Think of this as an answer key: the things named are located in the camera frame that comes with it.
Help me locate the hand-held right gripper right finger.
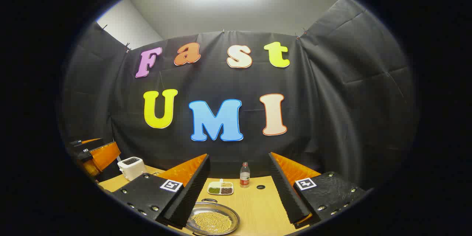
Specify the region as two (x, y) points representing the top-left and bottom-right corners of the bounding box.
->
(268, 152), (366, 228)

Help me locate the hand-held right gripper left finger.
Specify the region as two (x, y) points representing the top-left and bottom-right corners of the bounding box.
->
(111, 154), (211, 228)

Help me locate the steel pot with black handles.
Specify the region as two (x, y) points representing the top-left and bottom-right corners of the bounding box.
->
(185, 198), (241, 236)

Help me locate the white divided dish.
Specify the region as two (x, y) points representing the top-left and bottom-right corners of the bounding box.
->
(207, 179), (234, 195)

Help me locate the pile of soybeans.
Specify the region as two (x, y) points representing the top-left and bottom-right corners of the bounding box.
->
(192, 212), (233, 233)

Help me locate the white toaster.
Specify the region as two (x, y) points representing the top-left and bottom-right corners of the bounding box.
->
(117, 157), (148, 181)

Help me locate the clear plastic water bottle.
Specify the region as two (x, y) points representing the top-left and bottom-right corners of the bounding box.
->
(240, 162), (251, 188)

